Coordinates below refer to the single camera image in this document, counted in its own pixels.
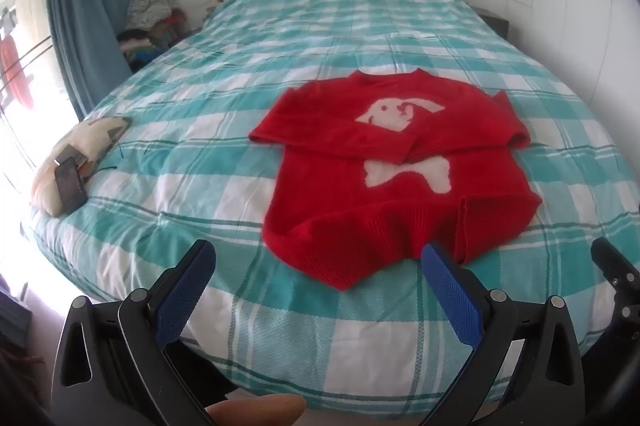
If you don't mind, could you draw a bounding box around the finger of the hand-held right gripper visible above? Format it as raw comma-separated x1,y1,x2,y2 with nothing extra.
590,236,640,337

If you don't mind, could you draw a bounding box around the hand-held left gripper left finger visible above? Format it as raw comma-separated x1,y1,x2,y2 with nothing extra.
50,239,217,426

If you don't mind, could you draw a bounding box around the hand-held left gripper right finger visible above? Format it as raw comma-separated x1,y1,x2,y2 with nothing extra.
420,241,587,426

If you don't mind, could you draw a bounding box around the red sweater with white print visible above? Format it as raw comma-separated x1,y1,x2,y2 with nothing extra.
248,70,543,291

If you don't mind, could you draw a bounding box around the pile of mixed clothes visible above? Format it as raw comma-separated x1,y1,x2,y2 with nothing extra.
117,0,189,72

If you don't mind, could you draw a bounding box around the black smartphone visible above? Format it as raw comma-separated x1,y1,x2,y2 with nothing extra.
54,157,89,213

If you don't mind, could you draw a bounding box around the small patterned pillow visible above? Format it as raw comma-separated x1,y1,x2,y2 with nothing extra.
31,116,134,218

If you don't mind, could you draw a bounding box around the teal checked bed cover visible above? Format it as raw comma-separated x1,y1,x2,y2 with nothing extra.
29,0,640,412

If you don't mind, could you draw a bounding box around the dark nightstand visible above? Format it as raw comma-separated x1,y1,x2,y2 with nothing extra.
472,6,510,39

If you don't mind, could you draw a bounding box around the red hanging cloth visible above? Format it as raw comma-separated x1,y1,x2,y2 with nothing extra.
0,32,36,110

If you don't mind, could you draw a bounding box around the thin dark cable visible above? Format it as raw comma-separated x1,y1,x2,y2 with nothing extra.
96,145,127,170

